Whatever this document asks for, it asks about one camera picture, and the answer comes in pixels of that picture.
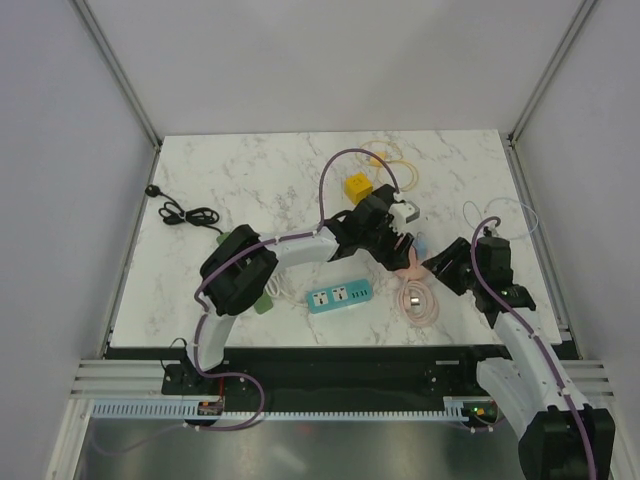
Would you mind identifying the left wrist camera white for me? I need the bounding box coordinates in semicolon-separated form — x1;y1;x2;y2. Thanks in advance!
389;200;420;230

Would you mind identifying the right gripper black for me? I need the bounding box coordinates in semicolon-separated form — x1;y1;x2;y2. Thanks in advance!
421;236;484;296

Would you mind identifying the white power cord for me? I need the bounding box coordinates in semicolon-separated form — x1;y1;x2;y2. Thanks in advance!
264;272;311;307

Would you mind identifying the pink cable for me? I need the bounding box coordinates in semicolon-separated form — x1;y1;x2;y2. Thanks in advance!
397;277;441;327

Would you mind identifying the teal power strip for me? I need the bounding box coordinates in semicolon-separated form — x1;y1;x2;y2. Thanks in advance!
306;279;373;315

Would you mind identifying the yellow charger cable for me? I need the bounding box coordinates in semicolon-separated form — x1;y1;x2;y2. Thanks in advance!
357;142;419;192

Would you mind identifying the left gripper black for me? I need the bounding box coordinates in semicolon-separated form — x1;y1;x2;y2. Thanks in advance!
359;213;414;272

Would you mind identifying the blue plug adapter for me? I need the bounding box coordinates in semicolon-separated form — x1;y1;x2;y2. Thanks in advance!
414;232;428;258

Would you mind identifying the black power strip cord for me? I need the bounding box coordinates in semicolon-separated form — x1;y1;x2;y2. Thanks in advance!
144;183;229;236

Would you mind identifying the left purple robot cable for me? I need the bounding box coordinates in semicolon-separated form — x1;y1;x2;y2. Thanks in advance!
193;148;404;431

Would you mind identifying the white slotted cable duct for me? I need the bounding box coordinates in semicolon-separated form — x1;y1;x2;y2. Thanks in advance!
91;397;497;422

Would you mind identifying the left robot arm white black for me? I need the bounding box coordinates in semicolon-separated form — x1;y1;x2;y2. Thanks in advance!
184;184;420;393

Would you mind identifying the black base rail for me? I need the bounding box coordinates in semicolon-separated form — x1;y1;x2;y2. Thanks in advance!
106;345;508;412

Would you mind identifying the green power strip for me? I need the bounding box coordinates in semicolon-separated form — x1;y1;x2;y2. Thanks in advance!
209;224;277;315

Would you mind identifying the small orange charger plug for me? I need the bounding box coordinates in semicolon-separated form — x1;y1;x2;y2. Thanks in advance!
369;151;387;164

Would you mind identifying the yellow cube socket adapter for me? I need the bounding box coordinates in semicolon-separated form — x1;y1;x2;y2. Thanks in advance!
344;172;373;205

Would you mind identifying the light blue thin cable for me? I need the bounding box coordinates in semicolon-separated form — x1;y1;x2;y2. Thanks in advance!
462;197;541;241

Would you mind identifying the pink round socket base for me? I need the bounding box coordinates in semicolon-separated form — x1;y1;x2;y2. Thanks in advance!
394;247;430;281

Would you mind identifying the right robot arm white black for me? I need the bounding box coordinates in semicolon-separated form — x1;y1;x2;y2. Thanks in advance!
423;237;616;479

